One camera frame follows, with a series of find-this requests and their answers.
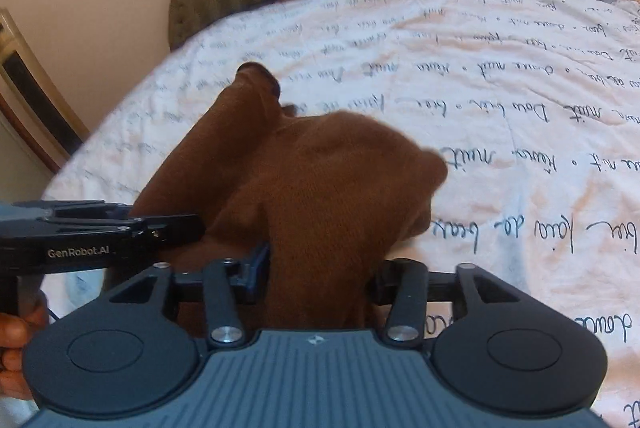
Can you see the white script-printed blanket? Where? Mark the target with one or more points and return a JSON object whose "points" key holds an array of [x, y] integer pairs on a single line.
{"points": [[450, 83]]}

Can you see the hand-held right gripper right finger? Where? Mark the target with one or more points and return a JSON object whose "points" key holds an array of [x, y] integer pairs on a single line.
{"points": [[385, 280]]}

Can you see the gold standing air conditioner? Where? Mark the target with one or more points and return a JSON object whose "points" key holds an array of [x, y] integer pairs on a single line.
{"points": [[30, 93]]}

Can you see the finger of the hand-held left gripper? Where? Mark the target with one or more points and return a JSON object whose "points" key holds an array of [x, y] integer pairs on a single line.
{"points": [[95, 208], [170, 230]]}

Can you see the person's left hand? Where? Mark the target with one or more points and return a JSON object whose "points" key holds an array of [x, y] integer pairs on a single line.
{"points": [[15, 348]]}

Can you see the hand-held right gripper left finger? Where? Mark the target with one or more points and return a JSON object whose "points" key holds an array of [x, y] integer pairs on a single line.
{"points": [[257, 273]]}

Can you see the brown knit garment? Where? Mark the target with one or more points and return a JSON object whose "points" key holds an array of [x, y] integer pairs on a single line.
{"points": [[320, 208]]}

